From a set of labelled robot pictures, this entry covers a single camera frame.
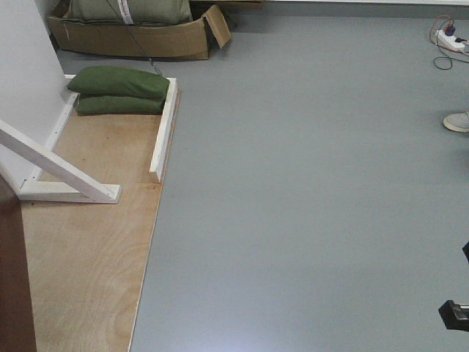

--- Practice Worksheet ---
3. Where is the white power strip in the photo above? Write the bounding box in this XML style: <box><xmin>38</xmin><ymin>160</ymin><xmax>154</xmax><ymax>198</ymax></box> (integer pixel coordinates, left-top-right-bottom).
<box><xmin>435</xmin><ymin>30</ymin><xmax>468</xmax><ymax>53</ymax></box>

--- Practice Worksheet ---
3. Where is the black robot part lower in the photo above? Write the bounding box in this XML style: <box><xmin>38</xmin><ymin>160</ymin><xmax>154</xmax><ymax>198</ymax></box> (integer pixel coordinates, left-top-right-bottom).
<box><xmin>438</xmin><ymin>300</ymin><xmax>468</xmax><ymax>332</ymax></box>

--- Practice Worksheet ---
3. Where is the black robot part upper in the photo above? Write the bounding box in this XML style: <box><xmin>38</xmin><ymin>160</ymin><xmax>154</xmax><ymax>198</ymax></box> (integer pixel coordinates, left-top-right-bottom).
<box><xmin>462</xmin><ymin>243</ymin><xmax>469</xmax><ymax>261</ymax></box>

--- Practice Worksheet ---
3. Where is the white triangular brace near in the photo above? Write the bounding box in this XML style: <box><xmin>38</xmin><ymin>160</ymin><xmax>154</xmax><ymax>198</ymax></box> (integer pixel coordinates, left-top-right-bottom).
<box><xmin>1</xmin><ymin>121</ymin><xmax>121</xmax><ymax>204</ymax></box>

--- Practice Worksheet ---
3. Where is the black tension cable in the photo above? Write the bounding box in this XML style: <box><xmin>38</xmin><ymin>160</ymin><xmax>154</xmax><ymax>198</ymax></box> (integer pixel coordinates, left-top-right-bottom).
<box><xmin>104</xmin><ymin>0</ymin><xmax>155</xmax><ymax>63</ymax></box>

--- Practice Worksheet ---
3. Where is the green sandbag bottom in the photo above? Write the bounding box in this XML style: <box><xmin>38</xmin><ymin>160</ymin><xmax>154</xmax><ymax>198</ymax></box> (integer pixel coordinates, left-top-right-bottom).
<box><xmin>75</xmin><ymin>95</ymin><xmax>166</xmax><ymax>114</ymax></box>

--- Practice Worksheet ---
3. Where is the plywood base platform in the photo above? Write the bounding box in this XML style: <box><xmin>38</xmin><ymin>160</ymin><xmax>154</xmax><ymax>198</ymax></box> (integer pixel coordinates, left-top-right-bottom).
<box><xmin>20</xmin><ymin>89</ymin><xmax>182</xmax><ymax>352</ymax></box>

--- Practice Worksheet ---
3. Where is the orange cable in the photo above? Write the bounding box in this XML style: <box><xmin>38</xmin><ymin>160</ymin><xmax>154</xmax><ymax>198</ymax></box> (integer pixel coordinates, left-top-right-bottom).
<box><xmin>427</xmin><ymin>14</ymin><xmax>469</xmax><ymax>71</ymax></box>

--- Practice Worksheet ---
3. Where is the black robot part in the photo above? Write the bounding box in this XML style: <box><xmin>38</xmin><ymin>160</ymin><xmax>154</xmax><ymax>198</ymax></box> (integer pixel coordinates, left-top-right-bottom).
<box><xmin>462</xmin><ymin>243</ymin><xmax>469</xmax><ymax>261</ymax></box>
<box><xmin>438</xmin><ymin>300</ymin><xmax>468</xmax><ymax>332</ymax></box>

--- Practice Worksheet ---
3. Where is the brown wooden door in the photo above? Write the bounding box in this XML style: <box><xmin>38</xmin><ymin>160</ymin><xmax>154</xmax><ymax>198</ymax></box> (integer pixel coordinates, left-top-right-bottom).
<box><xmin>1</xmin><ymin>179</ymin><xmax>37</xmax><ymax>351</ymax></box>

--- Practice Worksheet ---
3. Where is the white wall panel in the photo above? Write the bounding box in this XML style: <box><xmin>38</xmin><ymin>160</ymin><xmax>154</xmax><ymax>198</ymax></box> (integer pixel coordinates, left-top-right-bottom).
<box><xmin>0</xmin><ymin>0</ymin><xmax>80</xmax><ymax>195</ymax></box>

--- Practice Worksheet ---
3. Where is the white edge rail near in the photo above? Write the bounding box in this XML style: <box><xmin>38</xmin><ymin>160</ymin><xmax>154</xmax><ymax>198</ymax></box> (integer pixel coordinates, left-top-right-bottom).
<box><xmin>149</xmin><ymin>78</ymin><xmax>179</xmax><ymax>183</ymax></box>

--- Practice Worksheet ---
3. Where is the white sneaker near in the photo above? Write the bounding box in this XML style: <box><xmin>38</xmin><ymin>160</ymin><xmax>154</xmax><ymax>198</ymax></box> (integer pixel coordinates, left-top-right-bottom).
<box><xmin>443</xmin><ymin>111</ymin><xmax>469</xmax><ymax>133</ymax></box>

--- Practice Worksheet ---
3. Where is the cardboard box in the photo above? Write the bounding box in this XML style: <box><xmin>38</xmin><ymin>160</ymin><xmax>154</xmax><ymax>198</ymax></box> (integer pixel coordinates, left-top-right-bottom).
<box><xmin>48</xmin><ymin>1</ymin><xmax>232</xmax><ymax>60</ymax></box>

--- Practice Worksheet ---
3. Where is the olive sack in box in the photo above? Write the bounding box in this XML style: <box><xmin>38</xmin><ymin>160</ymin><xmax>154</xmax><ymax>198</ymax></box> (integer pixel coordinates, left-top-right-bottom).
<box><xmin>69</xmin><ymin>0</ymin><xmax>193</xmax><ymax>26</ymax></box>

